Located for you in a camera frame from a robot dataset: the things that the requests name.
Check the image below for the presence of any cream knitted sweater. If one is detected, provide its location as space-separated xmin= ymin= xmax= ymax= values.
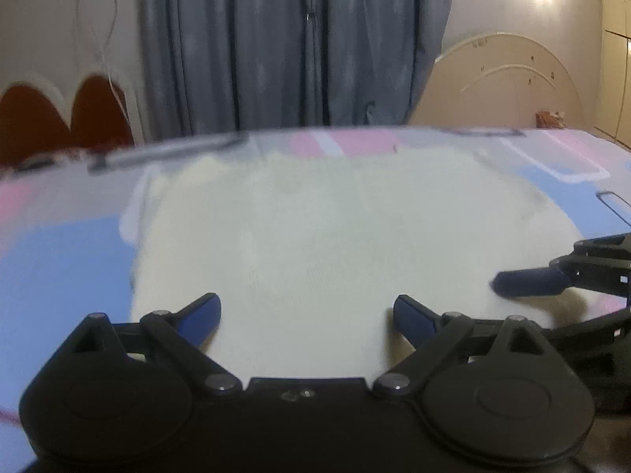
xmin=132 ymin=147 xmax=592 ymax=380

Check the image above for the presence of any cream wardrobe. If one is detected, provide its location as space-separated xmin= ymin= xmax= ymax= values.
xmin=595 ymin=0 xmax=630 ymax=149

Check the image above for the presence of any brown toy by footboard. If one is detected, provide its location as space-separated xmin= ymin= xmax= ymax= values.
xmin=536 ymin=110 xmax=567 ymax=129

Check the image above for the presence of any patterned pastel bed sheet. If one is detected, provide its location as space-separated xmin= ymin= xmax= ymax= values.
xmin=1 ymin=128 xmax=630 ymax=440

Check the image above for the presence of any cream arched footboard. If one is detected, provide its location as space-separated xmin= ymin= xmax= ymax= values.
xmin=407 ymin=33 xmax=586 ymax=129

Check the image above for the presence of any red white scalloped headboard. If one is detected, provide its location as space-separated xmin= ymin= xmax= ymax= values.
xmin=1 ymin=72 xmax=144 ymax=168

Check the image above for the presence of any blue-grey curtain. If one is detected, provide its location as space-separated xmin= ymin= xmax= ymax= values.
xmin=140 ymin=0 xmax=452 ymax=140

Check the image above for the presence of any white hanging cable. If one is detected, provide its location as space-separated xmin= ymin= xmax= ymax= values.
xmin=73 ymin=0 xmax=130 ymax=114

